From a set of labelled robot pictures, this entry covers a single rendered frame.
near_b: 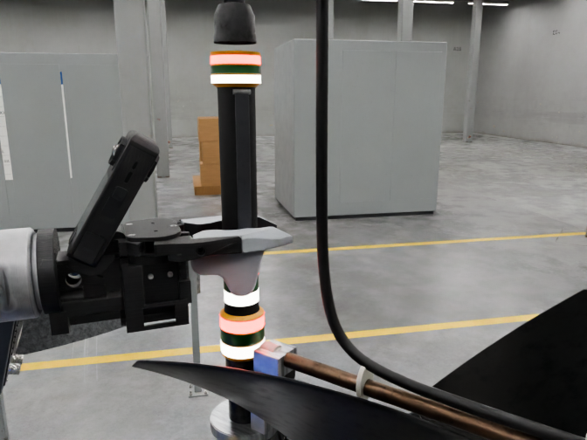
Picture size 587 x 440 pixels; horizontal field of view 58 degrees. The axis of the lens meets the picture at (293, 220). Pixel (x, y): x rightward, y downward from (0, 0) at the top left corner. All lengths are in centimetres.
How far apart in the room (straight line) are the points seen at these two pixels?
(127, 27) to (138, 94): 54
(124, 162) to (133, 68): 438
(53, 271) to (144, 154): 11
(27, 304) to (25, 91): 628
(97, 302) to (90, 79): 614
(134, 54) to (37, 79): 209
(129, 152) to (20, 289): 13
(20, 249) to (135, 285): 9
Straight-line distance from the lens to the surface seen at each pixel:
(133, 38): 482
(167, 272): 46
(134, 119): 481
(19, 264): 45
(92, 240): 45
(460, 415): 44
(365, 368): 46
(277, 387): 34
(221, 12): 47
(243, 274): 47
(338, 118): 676
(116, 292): 48
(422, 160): 722
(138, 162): 44
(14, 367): 121
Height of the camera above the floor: 161
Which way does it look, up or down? 14 degrees down
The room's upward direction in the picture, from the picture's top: straight up
